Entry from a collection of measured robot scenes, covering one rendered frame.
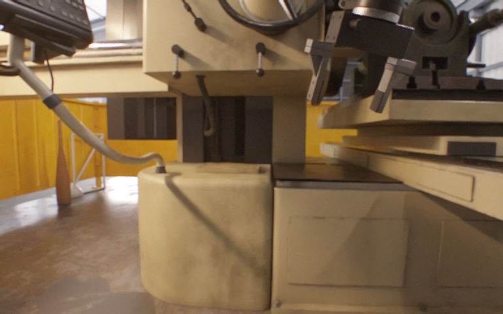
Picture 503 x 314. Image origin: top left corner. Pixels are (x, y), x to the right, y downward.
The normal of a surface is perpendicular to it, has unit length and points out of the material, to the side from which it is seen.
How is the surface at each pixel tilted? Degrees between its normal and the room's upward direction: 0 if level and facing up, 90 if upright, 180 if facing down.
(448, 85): 90
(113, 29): 90
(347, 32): 114
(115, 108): 90
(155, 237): 90
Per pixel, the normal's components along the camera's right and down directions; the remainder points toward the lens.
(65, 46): 0.89, -0.29
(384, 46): 0.08, 0.48
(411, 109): -0.08, 0.08
